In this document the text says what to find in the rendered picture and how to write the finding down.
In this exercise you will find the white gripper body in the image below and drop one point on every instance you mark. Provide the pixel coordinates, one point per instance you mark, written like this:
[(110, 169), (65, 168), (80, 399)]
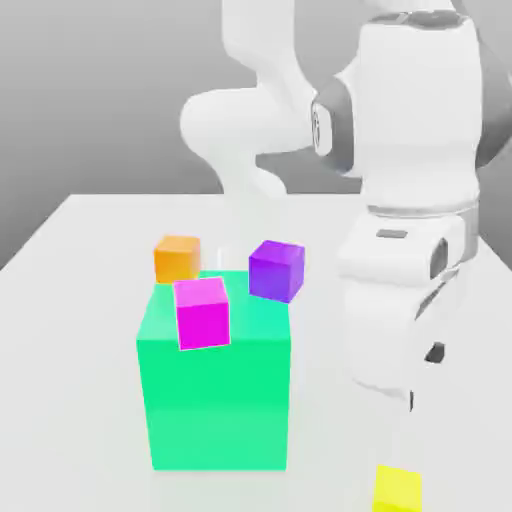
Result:
[(380, 332)]

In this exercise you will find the small magenta cube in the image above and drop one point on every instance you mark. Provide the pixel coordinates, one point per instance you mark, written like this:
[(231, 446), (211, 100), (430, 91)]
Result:
[(202, 320)]

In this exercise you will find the small orange cube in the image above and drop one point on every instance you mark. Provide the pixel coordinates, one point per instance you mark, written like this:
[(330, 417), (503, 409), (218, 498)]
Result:
[(176, 258)]

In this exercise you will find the small purple cube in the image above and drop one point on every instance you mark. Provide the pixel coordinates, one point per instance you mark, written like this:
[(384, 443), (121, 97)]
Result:
[(274, 274)]

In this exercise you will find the large green box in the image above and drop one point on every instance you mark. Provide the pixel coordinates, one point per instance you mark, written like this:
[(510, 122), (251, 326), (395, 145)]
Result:
[(216, 404)]

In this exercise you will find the small yellow cube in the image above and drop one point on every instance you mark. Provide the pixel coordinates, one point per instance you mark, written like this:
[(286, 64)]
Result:
[(398, 490)]

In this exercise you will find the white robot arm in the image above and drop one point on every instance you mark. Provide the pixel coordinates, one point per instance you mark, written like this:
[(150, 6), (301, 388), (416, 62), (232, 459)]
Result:
[(416, 120)]

